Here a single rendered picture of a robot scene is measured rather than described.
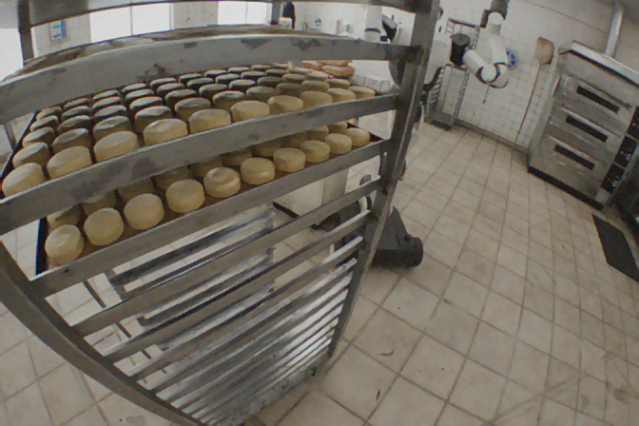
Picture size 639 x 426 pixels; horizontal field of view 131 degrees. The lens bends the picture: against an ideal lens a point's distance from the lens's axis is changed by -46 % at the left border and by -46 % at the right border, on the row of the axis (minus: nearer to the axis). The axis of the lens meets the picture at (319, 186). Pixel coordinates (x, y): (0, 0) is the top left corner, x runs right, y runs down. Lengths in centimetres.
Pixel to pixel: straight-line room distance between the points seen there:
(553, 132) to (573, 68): 94
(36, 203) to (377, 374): 142
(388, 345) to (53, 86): 155
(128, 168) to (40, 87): 11
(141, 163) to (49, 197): 9
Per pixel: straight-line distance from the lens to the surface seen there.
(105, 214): 37
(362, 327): 156
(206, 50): 26
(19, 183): 32
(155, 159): 27
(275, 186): 36
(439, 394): 156
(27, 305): 33
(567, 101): 433
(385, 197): 58
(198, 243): 95
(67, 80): 25
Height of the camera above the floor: 135
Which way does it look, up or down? 34 degrees down
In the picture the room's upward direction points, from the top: 7 degrees clockwise
